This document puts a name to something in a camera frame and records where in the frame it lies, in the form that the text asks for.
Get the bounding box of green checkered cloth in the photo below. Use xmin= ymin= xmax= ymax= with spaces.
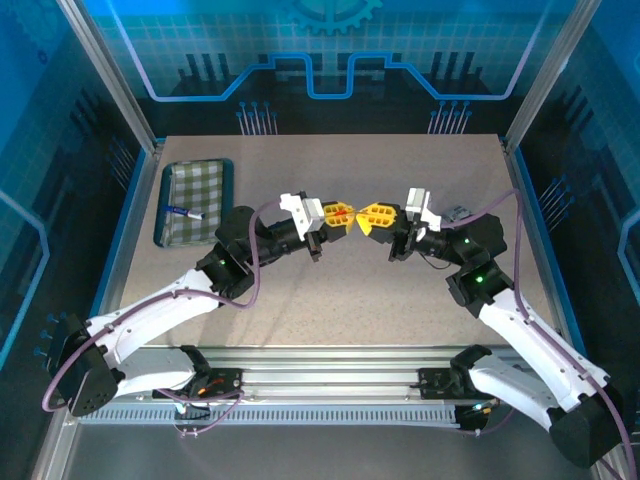
xmin=159 ymin=160 xmax=227 ymax=246

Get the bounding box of blue marker pen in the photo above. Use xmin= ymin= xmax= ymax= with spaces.
xmin=166 ymin=203 xmax=207 ymax=221

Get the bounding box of teal tray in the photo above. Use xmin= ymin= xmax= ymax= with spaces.
xmin=152 ymin=158 xmax=236 ymax=250

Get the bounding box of aluminium side frame beam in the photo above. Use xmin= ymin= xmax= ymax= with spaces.
xmin=502 ymin=138 xmax=621 ymax=480
xmin=29 ymin=138 xmax=166 ymax=480

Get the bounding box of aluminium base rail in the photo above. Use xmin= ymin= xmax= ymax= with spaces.
xmin=119 ymin=344 xmax=531 ymax=402

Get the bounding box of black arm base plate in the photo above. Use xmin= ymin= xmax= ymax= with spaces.
xmin=417 ymin=367 xmax=501 ymax=402
xmin=152 ymin=367 xmax=245 ymax=402

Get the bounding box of aluminium frame post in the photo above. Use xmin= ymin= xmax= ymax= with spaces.
xmin=502 ymin=0 xmax=604 ymax=151
xmin=53 ymin=0 xmax=162 ymax=151

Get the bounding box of grey slotted cable duct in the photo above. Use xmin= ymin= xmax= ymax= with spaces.
xmin=79 ymin=402 xmax=464 ymax=427

